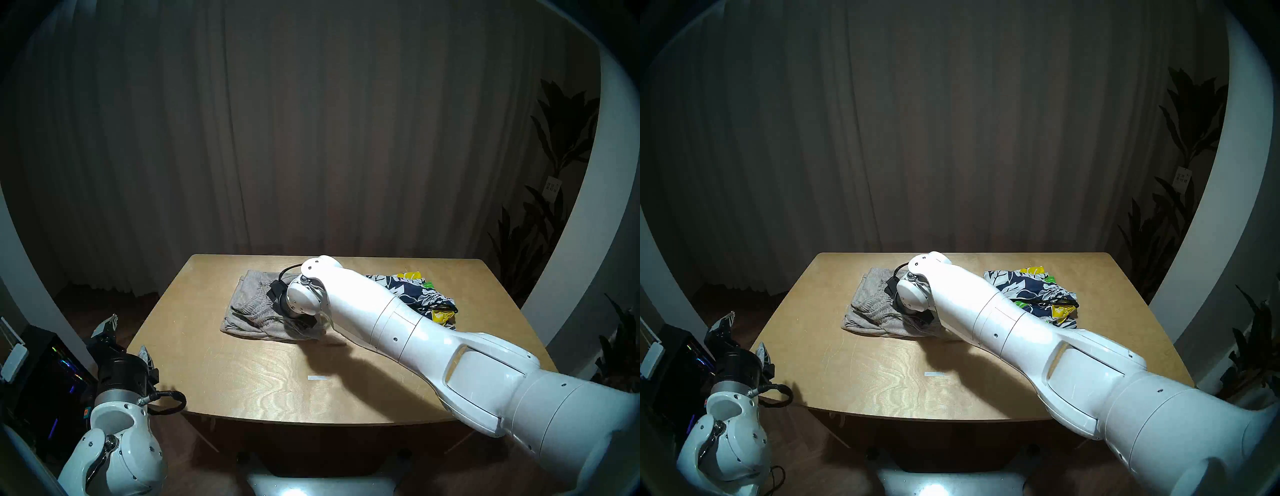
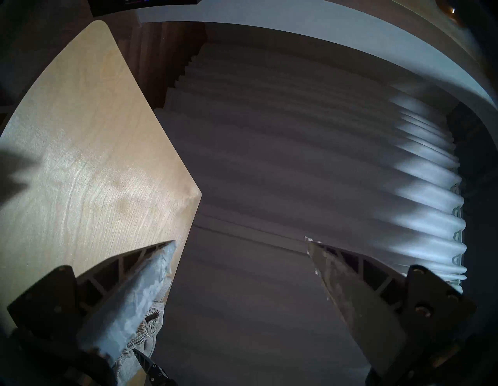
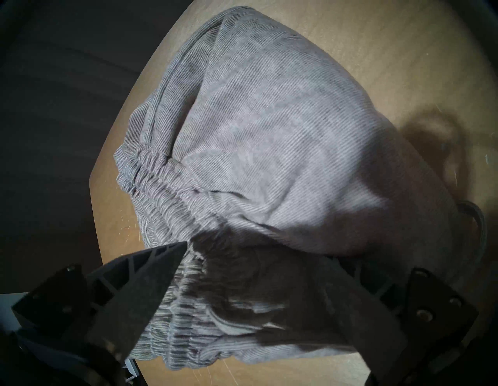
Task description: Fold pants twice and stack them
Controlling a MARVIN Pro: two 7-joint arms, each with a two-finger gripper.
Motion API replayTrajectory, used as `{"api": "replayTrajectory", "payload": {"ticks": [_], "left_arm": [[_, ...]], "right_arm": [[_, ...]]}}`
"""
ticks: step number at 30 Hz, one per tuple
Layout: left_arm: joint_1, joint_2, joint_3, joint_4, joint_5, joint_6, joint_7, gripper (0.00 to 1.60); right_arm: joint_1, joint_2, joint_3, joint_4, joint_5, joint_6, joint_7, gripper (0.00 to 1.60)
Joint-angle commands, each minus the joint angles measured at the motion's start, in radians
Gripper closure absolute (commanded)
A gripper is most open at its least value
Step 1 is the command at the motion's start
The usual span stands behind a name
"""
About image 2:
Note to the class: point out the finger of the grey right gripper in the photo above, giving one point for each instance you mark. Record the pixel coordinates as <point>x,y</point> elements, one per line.
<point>151,369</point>

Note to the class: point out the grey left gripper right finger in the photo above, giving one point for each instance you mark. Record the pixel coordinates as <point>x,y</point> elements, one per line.
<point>358,303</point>

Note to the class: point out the long beige curtain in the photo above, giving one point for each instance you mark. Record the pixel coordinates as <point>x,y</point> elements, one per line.
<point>311,155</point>

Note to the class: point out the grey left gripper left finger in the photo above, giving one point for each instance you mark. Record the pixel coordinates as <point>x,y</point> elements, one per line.
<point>124,303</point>

